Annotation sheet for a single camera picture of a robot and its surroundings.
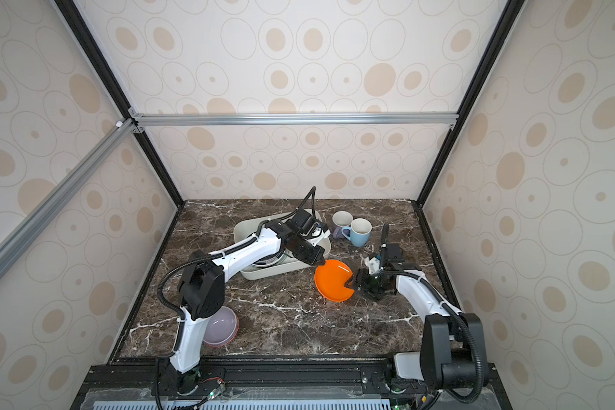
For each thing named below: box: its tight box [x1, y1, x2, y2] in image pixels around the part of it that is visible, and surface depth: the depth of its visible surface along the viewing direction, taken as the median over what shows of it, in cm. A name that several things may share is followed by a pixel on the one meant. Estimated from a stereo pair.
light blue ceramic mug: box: [340, 217, 373, 248], surface depth 102 cm
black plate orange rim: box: [314, 258, 355, 303], surface depth 87 cm
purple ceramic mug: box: [332, 210, 354, 240], surface depth 108 cm
